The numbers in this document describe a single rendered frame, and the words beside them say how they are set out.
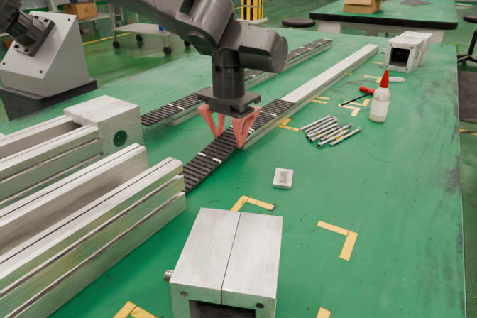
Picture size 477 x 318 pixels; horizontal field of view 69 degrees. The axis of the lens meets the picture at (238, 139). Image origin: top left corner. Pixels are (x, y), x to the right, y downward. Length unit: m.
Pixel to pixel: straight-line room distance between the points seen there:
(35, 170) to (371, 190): 0.52
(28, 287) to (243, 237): 0.21
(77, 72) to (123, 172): 0.64
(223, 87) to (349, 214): 0.28
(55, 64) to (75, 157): 0.50
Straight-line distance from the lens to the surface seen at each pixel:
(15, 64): 1.18
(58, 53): 1.08
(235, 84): 0.59
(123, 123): 0.65
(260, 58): 0.54
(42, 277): 0.42
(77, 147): 0.62
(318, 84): 0.98
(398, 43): 1.27
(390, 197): 0.60
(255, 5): 7.01
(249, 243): 0.34
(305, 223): 0.51
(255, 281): 0.31
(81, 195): 0.49
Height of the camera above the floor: 1.12
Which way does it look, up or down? 28 degrees down
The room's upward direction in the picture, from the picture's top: straight up
